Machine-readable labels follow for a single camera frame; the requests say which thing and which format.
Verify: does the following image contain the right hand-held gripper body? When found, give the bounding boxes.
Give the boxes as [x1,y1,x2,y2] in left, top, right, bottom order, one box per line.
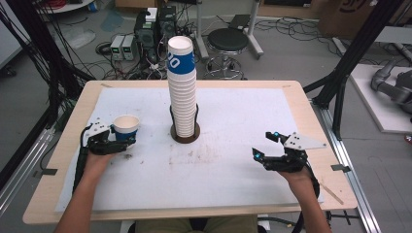
[263,131,327,173]

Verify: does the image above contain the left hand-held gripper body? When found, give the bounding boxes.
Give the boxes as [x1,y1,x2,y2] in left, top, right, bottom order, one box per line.
[81,119,115,155]

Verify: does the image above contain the blue and white paper cup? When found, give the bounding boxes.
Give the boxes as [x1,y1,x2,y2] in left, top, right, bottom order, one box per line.
[112,115,141,149]

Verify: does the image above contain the brown cup holder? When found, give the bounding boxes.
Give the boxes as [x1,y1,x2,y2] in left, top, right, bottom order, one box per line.
[169,103,201,145]

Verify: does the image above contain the stack of white paper cups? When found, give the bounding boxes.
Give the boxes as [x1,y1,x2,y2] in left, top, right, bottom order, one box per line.
[166,35,197,139]

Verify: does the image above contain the person's right hand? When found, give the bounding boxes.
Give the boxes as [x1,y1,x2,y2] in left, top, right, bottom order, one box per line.
[278,166,314,192]

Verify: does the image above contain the person's left hand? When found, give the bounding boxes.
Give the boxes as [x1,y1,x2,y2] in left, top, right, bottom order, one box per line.
[85,151,116,178]

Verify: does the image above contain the black table clip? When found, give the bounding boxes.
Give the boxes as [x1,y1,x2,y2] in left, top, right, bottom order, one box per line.
[32,168,58,179]
[330,163,352,173]

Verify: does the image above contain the thin wooden stick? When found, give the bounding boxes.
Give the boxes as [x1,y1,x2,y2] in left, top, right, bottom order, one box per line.
[320,183,345,206]

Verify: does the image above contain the white table mat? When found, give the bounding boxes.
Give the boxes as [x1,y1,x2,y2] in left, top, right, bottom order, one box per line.
[54,86,325,213]

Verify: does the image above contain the grey power supply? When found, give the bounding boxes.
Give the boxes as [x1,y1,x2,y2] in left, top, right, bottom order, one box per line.
[121,34,137,61]
[110,34,125,61]

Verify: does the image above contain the person's legs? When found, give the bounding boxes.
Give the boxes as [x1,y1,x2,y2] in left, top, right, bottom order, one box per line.
[134,215,260,233]

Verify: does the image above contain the white floor board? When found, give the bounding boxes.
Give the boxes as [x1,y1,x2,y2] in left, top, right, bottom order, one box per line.
[349,62,412,134]

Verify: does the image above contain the black round stool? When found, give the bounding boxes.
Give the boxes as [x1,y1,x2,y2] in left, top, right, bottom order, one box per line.
[203,27,251,82]

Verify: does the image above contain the dark flat panel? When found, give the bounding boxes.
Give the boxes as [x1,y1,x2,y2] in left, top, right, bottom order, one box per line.
[227,14,252,30]

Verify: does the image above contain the white box on tower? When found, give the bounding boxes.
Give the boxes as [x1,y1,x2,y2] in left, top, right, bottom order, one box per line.
[145,7,158,23]

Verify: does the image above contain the small cardboard box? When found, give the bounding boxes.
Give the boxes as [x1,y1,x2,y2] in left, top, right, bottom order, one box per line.
[115,0,159,9]

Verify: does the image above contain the white round table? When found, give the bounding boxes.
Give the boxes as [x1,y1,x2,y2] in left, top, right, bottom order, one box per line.
[35,0,96,15]

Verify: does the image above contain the large cardboard box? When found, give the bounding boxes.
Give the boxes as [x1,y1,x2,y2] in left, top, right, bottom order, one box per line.
[319,0,380,40]

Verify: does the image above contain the white rolling stand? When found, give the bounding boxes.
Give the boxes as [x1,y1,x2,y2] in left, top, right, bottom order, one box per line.
[193,0,265,61]

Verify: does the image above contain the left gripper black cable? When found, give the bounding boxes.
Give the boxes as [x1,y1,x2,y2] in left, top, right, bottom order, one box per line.
[71,124,92,195]

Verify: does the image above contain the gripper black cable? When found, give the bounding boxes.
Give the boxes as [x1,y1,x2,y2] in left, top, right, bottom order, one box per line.
[291,161,323,233]
[71,124,92,195]

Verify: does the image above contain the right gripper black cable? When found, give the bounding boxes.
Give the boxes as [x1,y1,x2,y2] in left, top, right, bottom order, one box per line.
[291,161,323,233]

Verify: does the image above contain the aluminium rail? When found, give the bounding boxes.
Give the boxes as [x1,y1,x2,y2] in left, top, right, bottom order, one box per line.
[0,127,56,216]
[310,100,383,233]

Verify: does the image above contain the tangle of black floor cables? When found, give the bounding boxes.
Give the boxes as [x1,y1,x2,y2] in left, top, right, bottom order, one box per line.
[93,40,173,81]

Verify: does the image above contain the black metal frame with cables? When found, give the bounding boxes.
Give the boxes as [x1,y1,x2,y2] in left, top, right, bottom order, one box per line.
[0,0,96,192]

